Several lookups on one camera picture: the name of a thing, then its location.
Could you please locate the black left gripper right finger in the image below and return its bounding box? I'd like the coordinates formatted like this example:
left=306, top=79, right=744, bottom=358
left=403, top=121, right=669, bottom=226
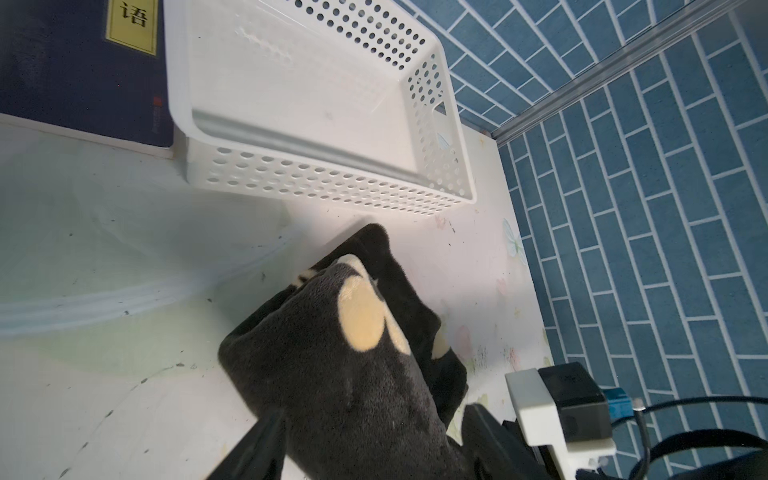
left=461, top=403, right=549, bottom=479

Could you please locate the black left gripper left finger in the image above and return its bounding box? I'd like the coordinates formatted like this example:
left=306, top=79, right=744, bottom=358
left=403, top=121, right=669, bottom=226
left=207, top=409, right=287, bottom=480

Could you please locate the black pillowcase with cream flowers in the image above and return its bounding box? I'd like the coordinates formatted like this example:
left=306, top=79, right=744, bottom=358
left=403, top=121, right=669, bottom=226
left=218, top=223, right=473, bottom=479

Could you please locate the white perforated plastic basket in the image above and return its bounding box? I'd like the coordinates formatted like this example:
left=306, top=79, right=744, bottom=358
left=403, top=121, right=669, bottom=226
left=163, top=1, right=476, bottom=216

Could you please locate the dark blue book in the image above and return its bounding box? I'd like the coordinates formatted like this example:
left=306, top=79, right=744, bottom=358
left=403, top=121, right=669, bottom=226
left=1, top=1, right=174, bottom=158

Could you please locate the black camera cable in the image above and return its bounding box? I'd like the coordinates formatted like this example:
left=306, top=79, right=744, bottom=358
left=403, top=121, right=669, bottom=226
left=623, top=395, right=768, bottom=480

